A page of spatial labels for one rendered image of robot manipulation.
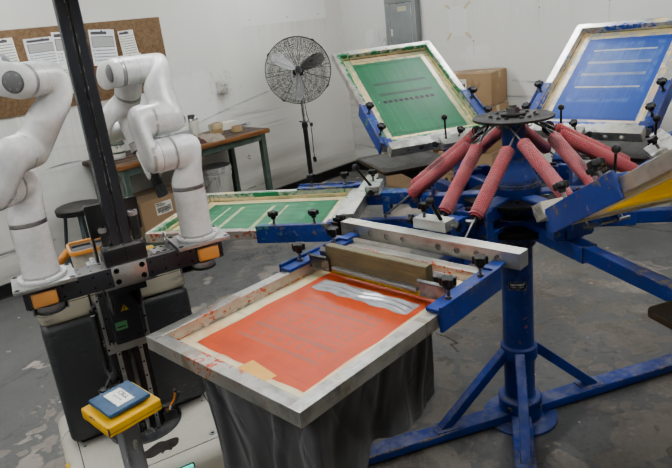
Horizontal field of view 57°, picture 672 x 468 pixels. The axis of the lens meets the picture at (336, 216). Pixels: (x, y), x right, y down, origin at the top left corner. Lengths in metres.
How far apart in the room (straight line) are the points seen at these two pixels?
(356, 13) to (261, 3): 1.19
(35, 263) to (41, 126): 0.37
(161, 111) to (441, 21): 4.88
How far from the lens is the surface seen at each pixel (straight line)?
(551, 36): 5.92
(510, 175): 2.38
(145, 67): 1.95
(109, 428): 1.45
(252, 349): 1.59
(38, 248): 1.80
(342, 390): 1.34
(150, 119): 1.82
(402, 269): 1.72
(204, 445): 2.47
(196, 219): 1.86
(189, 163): 1.83
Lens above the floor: 1.71
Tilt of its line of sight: 17 degrees down
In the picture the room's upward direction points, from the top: 7 degrees counter-clockwise
